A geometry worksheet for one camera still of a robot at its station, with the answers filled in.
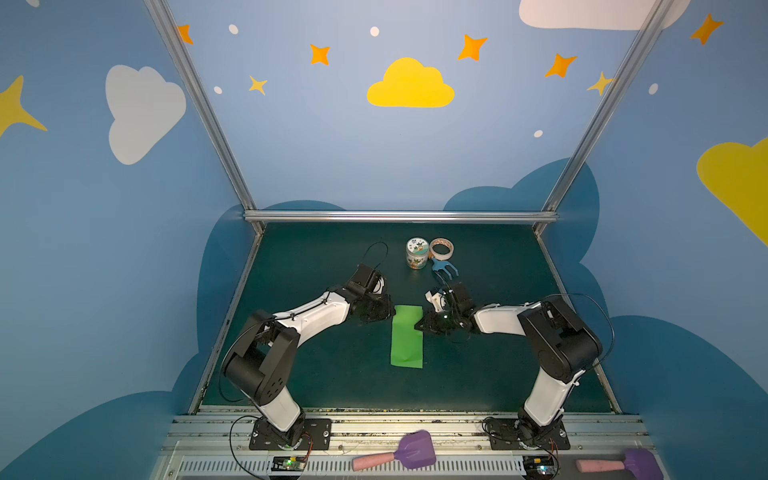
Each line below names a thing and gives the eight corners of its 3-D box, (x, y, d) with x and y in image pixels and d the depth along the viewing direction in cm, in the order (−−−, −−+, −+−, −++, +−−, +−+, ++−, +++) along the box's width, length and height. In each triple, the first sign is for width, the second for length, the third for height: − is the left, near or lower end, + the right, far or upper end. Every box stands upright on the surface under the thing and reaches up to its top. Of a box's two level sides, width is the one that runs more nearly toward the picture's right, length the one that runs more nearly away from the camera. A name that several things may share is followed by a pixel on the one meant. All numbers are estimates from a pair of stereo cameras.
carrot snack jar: (406, 269, 111) (407, 254, 104) (405, 252, 116) (406, 237, 109) (427, 269, 111) (429, 254, 104) (425, 253, 116) (427, 237, 109)
